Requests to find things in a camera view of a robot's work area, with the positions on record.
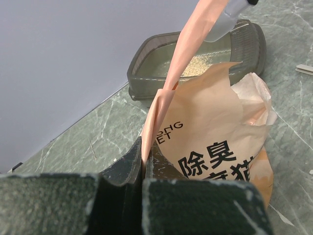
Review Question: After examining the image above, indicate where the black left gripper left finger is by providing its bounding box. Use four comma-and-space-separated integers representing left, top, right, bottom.
0, 138, 141, 235

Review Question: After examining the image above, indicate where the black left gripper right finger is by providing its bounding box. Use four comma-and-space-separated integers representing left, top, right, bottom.
142, 144, 273, 235

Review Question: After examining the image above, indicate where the orange cat litter bag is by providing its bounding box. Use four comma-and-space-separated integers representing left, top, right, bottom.
141, 0, 278, 209

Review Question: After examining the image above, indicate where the white bag sealing clip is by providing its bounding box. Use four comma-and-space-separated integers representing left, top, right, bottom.
295, 64, 313, 75

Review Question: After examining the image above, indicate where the clear plastic litter scoop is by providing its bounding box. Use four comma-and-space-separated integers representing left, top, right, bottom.
204, 0, 249, 42

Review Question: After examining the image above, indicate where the beige cat litter pile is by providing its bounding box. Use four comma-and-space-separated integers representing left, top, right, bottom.
182, 54, 213, 77

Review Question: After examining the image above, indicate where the grey plastic litter box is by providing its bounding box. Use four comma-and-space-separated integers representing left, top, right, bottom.
127, 20, 267, 107

